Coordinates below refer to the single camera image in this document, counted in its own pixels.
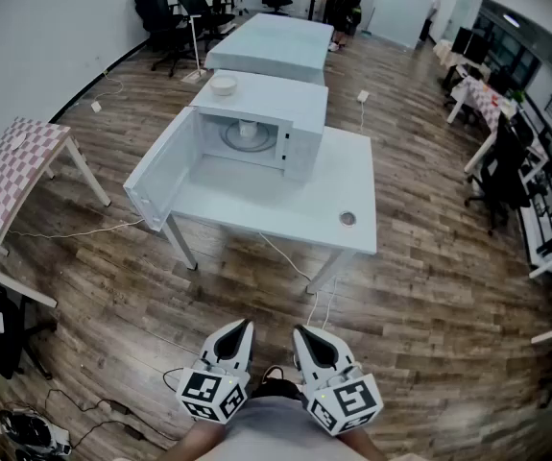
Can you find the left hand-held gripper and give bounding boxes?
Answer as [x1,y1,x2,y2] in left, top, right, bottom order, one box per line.
[175,319,255,423]

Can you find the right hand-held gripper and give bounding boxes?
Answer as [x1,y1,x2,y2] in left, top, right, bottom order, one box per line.
[293,325,385,437]

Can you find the white microwave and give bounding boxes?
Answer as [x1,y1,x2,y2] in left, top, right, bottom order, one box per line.
[122,68,329,232]

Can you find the person's left forearm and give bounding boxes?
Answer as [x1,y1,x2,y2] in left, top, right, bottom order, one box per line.
[157,420,227,461]

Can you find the person's right forearm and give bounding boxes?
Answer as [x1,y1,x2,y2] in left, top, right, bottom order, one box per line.
[345,432,385,461]

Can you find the person's dark trousers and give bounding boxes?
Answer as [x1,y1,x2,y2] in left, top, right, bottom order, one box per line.
[250,365,305,401]

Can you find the person's light shirt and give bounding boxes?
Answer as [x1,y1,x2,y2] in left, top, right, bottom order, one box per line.
[198,394,371,461]

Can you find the white table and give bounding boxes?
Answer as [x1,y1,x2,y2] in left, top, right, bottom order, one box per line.
[162,125,378,297]

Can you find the glass turntable plate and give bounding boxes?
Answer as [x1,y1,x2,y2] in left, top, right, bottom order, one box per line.
[218,117,276,154]

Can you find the black and white bag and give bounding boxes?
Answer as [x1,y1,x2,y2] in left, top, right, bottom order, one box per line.
[0,406,73,461]

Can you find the black chair with items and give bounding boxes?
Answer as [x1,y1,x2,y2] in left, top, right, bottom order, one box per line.
[0,276,59,379]

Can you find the white bowl of rice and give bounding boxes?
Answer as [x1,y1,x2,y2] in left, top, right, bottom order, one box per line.
[209,73,239,97]

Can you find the pink checkered table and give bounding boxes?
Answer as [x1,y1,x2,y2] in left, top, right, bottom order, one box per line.
[0,116,112,309]

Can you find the white floor stand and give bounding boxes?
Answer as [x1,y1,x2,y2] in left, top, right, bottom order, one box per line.
[180,14,205,85]

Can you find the table with checkered cloth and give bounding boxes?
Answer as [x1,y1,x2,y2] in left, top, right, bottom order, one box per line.
[445,74,517,125]

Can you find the table with pale cloth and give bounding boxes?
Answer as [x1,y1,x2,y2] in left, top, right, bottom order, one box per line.
[205,12,335,85]

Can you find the black computer monitor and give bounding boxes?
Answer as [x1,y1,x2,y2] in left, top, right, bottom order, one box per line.
[450,26,473,56]
[465,34,492,66]

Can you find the thin white cable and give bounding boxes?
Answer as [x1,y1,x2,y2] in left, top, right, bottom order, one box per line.
[258,231,338,331]

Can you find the black power adapter cable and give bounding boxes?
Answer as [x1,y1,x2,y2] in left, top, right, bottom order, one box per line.
[44,386,148,450]

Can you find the long white floor cable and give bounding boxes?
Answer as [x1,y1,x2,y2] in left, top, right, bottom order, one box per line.
[9,216,147,240]

